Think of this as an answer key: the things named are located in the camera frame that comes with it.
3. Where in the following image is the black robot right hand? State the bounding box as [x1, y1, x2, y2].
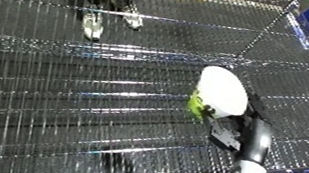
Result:
[191, 103, 278, 166]

